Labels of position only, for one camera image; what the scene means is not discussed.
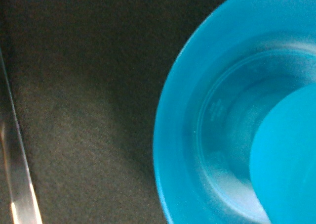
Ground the blue plastic cup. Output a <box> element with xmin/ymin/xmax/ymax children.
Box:
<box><xmin>250</xmin><ymin>84</ymin><xmax>316</xmax><ymax>224</ymax></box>

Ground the black tablecloth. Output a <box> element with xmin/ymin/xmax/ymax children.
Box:
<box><xmin>0</xmin><ymin>0</ymin><xmax>225</xmax><ymax>224</ymax></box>

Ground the blue plastic bowl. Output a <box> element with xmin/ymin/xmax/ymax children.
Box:
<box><xmin>153</xmin><ymin>0</ymin><xmax>316</xmax><ymax>224</ymax></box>

